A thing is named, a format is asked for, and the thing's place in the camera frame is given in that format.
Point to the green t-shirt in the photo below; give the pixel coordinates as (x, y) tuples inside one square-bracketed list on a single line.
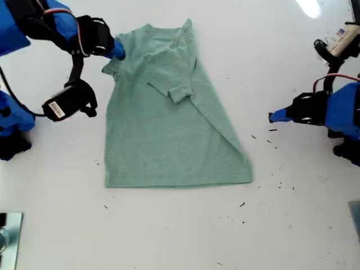
[(168, 126)]

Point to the black clamp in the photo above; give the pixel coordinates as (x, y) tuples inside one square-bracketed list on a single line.
[(2, 219)]

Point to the shiny steel plate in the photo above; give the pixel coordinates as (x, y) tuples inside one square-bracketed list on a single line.
[(14, 242)]

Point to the black camera stalk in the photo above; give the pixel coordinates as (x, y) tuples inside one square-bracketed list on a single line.
[(332, 76), (75, 70)]

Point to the black camera box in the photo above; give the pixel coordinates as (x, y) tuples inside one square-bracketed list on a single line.
[(344, 42), (64, 104)]

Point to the steel post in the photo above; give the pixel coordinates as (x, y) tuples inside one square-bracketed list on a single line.
[(3, 239)]

